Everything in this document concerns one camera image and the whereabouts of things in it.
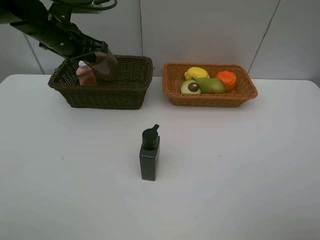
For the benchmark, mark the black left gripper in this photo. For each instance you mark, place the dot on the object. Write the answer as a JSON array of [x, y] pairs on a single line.
[[60, 36]]

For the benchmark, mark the translucent pink plastic cup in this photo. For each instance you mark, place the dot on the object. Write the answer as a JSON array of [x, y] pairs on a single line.
[[106, 66]]

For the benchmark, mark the dark brown wicker basket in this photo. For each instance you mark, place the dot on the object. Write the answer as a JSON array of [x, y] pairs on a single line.
[[126, 92]]

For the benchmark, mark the yellow toy lemon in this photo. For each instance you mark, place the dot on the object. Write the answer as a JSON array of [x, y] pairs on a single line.
[[194, 73]]

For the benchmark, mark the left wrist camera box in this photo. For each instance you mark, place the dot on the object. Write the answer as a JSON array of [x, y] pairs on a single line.
[[81, 6]]

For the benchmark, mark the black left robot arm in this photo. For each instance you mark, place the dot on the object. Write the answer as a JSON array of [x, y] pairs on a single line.
[[12, 10]]

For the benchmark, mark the orange toy tangerine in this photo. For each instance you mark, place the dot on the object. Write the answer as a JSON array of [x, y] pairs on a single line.
[[228, 78]]

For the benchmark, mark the halved toy avocado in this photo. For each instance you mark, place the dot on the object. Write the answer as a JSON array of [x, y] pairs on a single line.
[[190, 87]]

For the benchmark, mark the dark green pump bottle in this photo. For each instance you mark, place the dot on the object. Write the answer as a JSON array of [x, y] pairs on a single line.
[[149, 153]]

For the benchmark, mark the orange wicker basket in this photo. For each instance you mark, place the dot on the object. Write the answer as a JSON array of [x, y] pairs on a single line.
[[173, 76]]

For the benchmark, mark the green red toy pear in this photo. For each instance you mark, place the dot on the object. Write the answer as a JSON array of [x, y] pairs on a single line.
[[211, 85]]

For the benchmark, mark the pink lotion bottle white cap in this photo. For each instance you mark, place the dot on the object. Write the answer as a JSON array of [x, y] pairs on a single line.
[[85, 75]]

